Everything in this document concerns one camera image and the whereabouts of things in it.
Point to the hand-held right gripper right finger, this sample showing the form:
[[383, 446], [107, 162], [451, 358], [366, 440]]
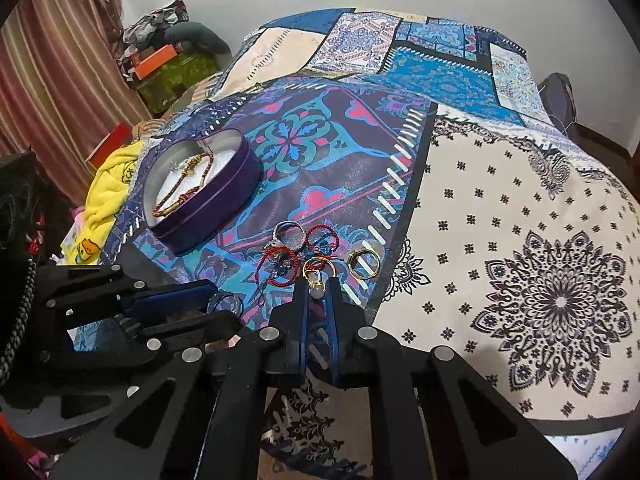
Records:
[[333, 322]]

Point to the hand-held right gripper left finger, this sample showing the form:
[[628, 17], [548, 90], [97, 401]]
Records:
[[300, 312]]

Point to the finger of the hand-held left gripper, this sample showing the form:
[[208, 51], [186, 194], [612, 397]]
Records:
[[200, 324], [170, 296]]

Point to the purple heart-shaped tin box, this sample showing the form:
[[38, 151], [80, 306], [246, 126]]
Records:
[[200, 195]]

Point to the blue transparent bangle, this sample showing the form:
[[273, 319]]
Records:
[[227, 305]]

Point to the gold bangle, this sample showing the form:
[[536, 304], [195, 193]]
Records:
[[363, 262]]

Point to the yellow cartoon cloth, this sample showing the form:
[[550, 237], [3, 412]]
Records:
[[107, 195]]

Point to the silver snowflake pendant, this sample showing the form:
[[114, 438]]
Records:
[[173, 165]]

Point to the red box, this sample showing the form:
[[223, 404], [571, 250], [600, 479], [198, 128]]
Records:
[[110, 142]]

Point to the dark fabric bag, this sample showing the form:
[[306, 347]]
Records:
[[25, 205]]

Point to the patchwork patterned blanket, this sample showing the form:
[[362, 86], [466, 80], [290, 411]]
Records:
[[500, 210]]

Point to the orange box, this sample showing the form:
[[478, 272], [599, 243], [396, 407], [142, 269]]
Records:
[[157, 60]]

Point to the striped pink curtain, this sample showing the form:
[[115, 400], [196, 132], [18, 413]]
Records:
[[50, 70]]

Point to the grey cushion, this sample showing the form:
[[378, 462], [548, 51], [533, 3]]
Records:
[[200, 35]]

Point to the floral printed bag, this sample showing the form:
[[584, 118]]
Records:
[[155, 22]]

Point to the dark backpack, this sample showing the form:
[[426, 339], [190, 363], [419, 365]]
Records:
[[556, 97]]

